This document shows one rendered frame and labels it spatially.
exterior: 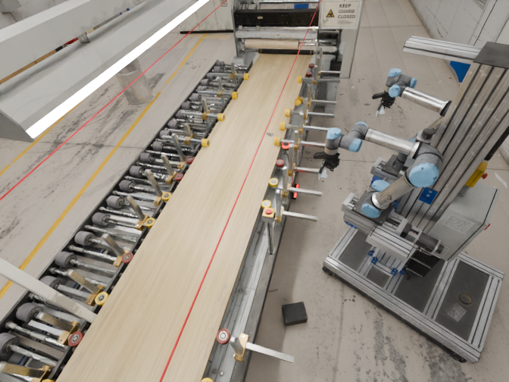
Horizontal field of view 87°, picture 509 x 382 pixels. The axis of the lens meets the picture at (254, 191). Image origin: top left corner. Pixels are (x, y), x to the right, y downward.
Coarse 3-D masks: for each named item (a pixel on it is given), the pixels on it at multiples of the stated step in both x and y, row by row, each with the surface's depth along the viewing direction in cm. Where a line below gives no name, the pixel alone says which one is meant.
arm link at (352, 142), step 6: (354, 132) 150; (342, 138) 148; (348, 138) 147; (354, 138) 147; (360, 138) 150; (342, 144) 149; (348, 144) 147; (354, 144) 145; (360, 144) 145; (348, 150) 150; (354, 150) 147
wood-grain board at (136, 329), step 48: (240, 96) 332; (288, 96) 322; (240, 144) 270; (192, 192) 233; (144, 240) 204; (192, 240) 201; (240, 240) 197; (144, 288) 179; (192, 288) 176; (96, 336) 162; (144, 336) 160; (192, 336) 158
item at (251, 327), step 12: (312, 108) 336; (300, 156) 281; (288, 180) 257; (288, 204) 241; (276, 228) 225; (276, 240) 217; (276, 252) 212; (264, 264) 205; (264, 276) 198; (264, 288) 193; (264, 300) 189; (252, 312) 182; (252, 324) 177; (252, 336) 173; (240, 372) 161
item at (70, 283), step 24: (168, 120) 322; (216, 120) 318; (144, 192) 280; (168, 192) 244; (120, 216) 246; (72, 240) 220; (120, 240) 229; (48, 264) 205; (96, 312) 182; (24, 336) 193; (48, 336) 182; (0, 360) 175; (24, 360) 184
